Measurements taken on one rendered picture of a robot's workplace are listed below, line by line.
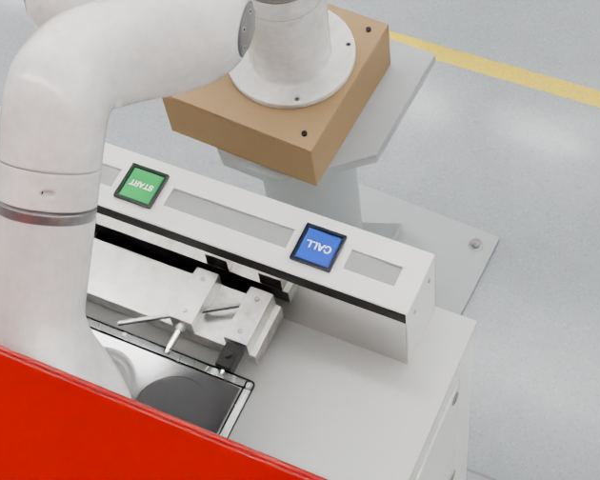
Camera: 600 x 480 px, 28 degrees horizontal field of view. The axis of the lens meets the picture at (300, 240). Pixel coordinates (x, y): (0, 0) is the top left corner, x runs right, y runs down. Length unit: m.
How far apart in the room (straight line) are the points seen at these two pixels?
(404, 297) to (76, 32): 0.62
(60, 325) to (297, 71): 0.75
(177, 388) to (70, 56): 0.62
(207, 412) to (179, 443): 1.02
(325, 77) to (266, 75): 0.08
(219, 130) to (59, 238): 0.75
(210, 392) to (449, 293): 1.13
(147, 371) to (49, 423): 1.04
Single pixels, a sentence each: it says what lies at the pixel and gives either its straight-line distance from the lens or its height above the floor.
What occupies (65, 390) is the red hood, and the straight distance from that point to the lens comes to 0.51.
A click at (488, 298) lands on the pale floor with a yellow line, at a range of 2.57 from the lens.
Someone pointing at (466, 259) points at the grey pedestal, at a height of 0.01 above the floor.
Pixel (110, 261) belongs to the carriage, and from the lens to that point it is 1.66.
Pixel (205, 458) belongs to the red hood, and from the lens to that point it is 0.48.
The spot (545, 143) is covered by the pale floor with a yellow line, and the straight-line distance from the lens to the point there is 2.79.
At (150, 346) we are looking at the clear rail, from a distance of 1.55.
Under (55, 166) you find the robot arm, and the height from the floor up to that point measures 1.47.
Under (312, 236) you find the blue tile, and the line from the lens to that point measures 1.52.
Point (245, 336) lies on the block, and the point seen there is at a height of 0.91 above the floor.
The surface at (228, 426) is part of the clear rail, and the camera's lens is 1.49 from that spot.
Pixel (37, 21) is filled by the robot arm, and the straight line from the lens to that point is 1.17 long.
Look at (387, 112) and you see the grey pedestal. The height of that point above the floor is 0.82.
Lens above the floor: 2.26
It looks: 58 degrees down
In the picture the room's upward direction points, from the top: 11 degrees counter-clockwise
